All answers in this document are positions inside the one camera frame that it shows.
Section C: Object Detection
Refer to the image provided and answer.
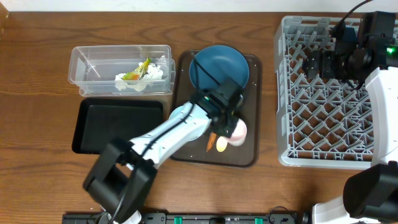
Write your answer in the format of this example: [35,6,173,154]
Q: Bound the grey dishwasher rack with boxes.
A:
[274,16,374,170]

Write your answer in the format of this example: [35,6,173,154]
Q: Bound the black tray bin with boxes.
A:
[72,98,163,154]

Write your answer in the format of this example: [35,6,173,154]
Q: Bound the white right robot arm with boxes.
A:
[302,11,397,223]

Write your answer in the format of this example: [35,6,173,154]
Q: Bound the dark blue plate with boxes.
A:
[189,45,250,90]

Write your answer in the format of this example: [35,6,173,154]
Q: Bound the dark brown serving tray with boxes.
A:
[170,50,262,168]

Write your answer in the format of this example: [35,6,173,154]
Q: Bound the yellow plastic spoon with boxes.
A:
[216,136,228,152]

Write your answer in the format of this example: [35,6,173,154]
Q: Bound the colourful snack wrapper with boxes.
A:
[123,58,152,80]

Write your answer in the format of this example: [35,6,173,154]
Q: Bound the clear plastic waste bin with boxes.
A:
[68,45,175,96]

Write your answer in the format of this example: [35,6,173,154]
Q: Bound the pink cup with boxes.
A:
[226,119,248,146]

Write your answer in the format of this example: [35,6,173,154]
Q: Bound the light blue rice bowl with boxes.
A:
[167,104,207,144]

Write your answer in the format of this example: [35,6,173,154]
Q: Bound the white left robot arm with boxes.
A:
[83,79,243,223]

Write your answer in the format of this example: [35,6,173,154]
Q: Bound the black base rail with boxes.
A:
[62,213,298,224]

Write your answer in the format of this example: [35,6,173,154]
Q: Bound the white paper napkin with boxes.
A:
[114,62,164,91]

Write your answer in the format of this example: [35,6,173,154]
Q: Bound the orange carrot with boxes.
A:
[206,133,217,151]

